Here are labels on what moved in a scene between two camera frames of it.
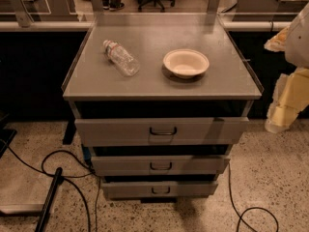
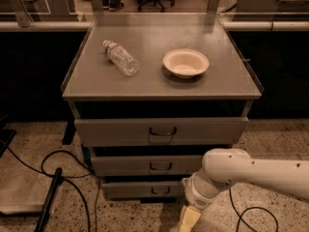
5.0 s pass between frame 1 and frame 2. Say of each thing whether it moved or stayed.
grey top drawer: stayed
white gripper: moved
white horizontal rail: stayed
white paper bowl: stayed
